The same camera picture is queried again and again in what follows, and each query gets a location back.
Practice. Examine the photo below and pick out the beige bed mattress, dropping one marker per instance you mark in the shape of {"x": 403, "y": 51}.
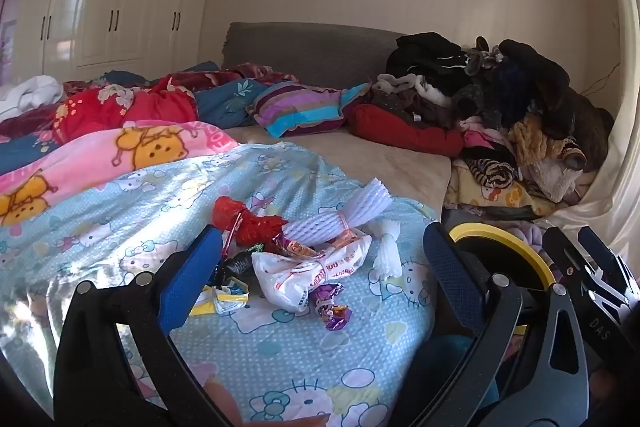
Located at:
{"x": 380, "y": 167}

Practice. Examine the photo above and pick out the short white foam net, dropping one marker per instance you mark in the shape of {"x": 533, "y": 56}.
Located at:
{"x": 387, "y": 252}

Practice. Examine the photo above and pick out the long white foam net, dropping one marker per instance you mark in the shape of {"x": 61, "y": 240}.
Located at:
{"x": 350, "y": 207}

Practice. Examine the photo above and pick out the yellow cartoon blanket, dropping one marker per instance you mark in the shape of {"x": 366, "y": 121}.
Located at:
{"x": 500, "y": 197}

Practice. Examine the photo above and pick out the yellow wrapper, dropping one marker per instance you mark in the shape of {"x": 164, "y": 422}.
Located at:
{"x": 225, "y": 302}

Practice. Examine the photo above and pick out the light blue cartoon cat sheet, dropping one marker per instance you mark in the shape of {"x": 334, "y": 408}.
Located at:
{"x": 300, "y": 347}

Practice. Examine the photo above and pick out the yellow-rimmed black trash bin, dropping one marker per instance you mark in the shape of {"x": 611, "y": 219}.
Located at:
{"x": 482, "y": 231}

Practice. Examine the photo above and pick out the maroon floral blanket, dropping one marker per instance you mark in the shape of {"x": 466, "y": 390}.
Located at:
{"x": 260, "y": 72}

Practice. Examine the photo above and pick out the grey headboard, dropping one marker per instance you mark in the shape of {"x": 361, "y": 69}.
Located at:
{"x": 310, "y": 52}

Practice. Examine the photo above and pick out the purple striped blanket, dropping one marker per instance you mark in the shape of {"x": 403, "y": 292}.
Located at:
{"x": 300, "y": 107}

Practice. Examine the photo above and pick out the white plastic bag red print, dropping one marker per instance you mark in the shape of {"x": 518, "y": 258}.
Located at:
{"x": 290, "y": 277}

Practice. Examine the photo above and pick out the white curtain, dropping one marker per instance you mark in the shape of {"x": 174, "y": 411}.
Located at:
{"x": 625, "y": 157}

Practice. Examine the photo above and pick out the red floral quilt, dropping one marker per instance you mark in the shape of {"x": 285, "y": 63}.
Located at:
{"x": 150, "y": 107}

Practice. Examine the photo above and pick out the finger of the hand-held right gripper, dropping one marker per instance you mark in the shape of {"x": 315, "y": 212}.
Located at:
{"x": 607, "y": 257}
{"x": 595, "y": 322}

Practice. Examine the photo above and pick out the colourful snack wrapper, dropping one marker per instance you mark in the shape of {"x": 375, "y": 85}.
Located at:
{"x": 297, "y": 248}

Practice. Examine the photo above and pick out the red cushion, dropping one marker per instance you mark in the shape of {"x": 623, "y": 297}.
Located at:
{"x": 400, "y": 132}

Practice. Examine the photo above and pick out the white cloth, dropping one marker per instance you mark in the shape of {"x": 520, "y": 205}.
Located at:
{"x": 35, "y": 92}

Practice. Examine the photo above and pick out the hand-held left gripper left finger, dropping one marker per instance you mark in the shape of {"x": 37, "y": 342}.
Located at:
{"x": 190, "y": 277}

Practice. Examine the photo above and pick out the pile of clothes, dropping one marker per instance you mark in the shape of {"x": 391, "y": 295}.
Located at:
{"x": 500, "y": 97}

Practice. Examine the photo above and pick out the purple candy wrapper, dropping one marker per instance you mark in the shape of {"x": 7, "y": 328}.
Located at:
{"x": 332, "y": 312}

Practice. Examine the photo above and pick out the pink cartoon bear blanket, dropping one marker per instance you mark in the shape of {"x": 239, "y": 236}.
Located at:
{"x": 100, "y": 157}

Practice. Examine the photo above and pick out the black wrapper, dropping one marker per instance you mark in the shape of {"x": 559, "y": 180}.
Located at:
{"x": 240, "y": 264}

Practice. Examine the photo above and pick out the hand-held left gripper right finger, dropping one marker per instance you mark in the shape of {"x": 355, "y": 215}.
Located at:
{"x": 452, "y": 267}

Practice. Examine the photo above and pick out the blue floral quilt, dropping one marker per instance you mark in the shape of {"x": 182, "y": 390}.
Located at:
{"x": 225, "y": 107}

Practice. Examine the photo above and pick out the lavender cloth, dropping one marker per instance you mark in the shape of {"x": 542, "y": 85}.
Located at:
{"x": 537, "y": 237}

